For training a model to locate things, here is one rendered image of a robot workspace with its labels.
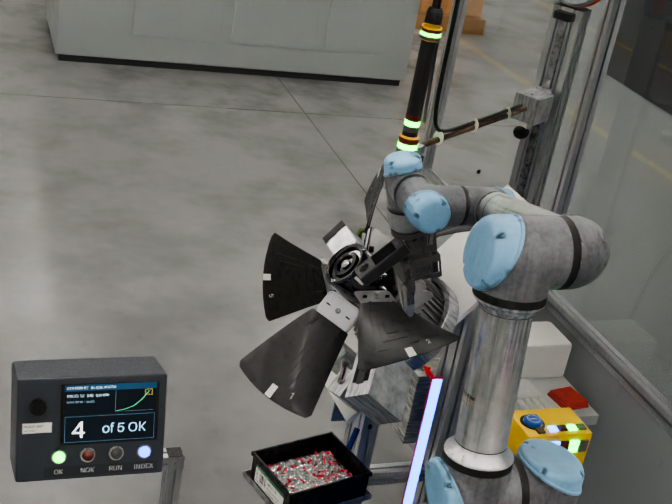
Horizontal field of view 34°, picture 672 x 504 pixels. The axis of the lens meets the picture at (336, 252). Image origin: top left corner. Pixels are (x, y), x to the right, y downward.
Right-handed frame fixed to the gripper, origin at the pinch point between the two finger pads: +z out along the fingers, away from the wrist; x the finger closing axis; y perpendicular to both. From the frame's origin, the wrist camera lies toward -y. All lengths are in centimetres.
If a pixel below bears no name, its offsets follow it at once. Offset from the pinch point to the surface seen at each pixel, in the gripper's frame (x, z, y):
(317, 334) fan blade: 26.5, 18.3, -13.7
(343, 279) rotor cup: 27.4, 6.0, -5.6
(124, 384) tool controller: -18, -14, -59
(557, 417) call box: -11.1, 30.1, 28.6
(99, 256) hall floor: 274, 118, -57
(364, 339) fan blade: 7.2, 9.2, -7.7
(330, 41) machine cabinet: 566, 149, 143
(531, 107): 56, -11, 56
